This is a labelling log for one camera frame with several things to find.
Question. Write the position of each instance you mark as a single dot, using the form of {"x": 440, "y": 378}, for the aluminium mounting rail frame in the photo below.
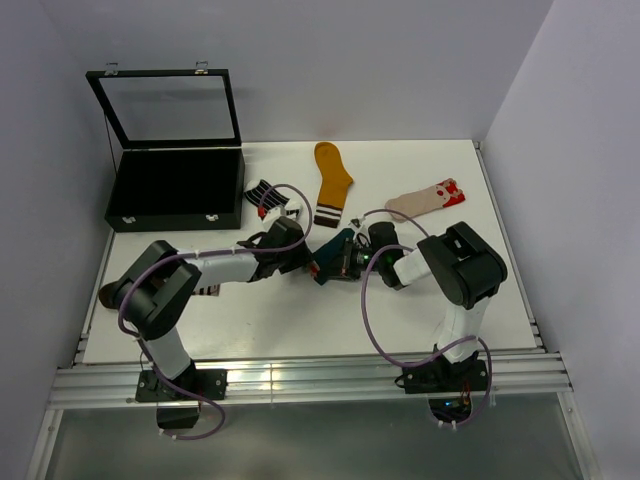
{"x": 311, "y": 396}

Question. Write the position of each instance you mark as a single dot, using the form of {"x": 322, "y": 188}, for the brown pink striped sock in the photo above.
{"x": 106, "y": 294}

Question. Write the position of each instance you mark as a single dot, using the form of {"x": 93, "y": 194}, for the teal sock with red heel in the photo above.
{"x": 329, "y": 258}

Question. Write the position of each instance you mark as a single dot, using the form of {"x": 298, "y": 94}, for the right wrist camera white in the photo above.
{"x": 358, "y": 226}

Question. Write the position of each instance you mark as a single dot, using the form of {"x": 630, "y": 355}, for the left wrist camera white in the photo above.
{"x": 271, "y": 216}

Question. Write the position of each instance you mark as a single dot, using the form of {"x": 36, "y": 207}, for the mustard yellow striped sock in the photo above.
{"x": 334, "y": 185}

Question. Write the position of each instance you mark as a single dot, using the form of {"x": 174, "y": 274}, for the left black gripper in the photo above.
{"x": 302, "y": 257}

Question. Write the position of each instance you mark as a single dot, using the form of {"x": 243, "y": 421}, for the beige red reindeer sock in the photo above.
{"x": 441, "y": 195}

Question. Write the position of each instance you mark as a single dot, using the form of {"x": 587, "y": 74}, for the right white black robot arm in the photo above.
{"x": 468, "y": 271}

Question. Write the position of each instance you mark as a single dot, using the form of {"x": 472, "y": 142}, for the black glass-lid display box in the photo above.
{"x": 182, "y": 166}

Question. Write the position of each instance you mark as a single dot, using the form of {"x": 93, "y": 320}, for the black white striped ankle sock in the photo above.
{"x": 262, "y": 194}

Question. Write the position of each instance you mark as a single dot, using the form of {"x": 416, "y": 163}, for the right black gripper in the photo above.
{"x": 348, "y": 265}

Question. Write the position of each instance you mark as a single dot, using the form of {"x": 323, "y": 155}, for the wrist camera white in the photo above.
{"x": 358, "y": 226}
{"x": 271, "y": 216}

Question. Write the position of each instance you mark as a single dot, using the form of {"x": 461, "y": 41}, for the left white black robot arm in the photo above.
{"x": 154, "y": 291}

